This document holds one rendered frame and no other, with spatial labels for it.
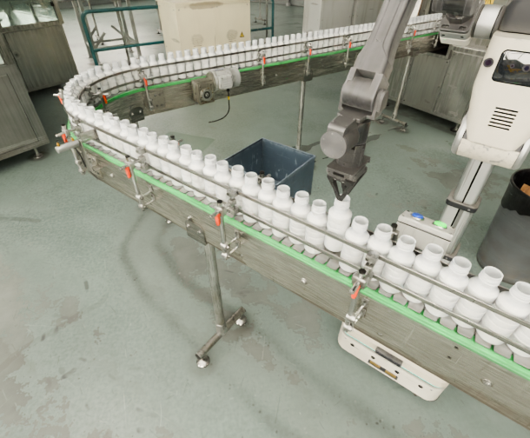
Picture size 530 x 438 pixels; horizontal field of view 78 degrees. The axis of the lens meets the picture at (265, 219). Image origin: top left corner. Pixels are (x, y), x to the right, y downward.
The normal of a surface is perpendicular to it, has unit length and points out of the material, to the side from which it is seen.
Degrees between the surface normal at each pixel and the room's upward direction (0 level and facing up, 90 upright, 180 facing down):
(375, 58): 58
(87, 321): 0
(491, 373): 90
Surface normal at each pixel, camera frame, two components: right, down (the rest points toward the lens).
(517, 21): -0.60, 0.51
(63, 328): 0.00, -0.77
